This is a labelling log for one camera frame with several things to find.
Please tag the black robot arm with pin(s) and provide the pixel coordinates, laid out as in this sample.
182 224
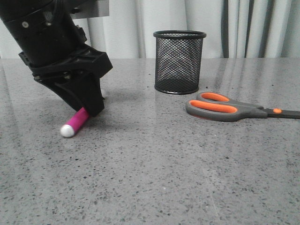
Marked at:
55 49

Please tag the grey curtain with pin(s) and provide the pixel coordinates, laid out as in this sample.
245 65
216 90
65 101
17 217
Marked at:
234 28

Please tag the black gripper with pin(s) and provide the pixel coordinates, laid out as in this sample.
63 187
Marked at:
86 93

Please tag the grey orange scissors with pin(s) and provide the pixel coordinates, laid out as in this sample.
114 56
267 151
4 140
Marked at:
217 107

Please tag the pink marker pen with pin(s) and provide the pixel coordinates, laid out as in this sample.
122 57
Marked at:
73 125

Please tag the black mesh pen cup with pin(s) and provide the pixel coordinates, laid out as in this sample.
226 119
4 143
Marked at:
178 60

